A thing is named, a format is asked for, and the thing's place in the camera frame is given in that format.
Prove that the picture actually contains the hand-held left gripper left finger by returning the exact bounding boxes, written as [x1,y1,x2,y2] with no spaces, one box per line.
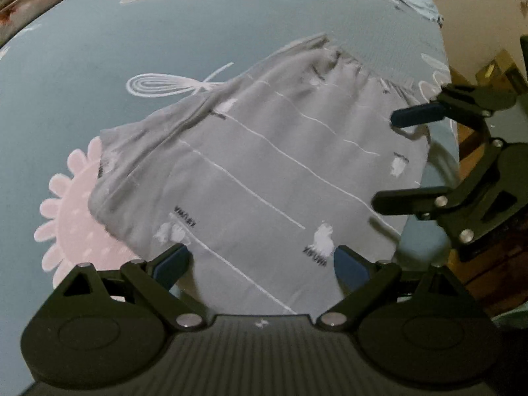
[62,243,207,331]

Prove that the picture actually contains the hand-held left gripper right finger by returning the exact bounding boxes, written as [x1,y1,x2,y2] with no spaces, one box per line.
[315,245,465,331]

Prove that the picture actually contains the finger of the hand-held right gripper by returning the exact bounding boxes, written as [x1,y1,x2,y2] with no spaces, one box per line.
[390,84,518,129]
[371,140,520,253]

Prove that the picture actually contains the grey printed pants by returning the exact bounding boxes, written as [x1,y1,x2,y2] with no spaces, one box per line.
[86,33,432,318]

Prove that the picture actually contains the bed with teal floral sheet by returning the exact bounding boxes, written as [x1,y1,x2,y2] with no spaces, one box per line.
[0,0,463,396]

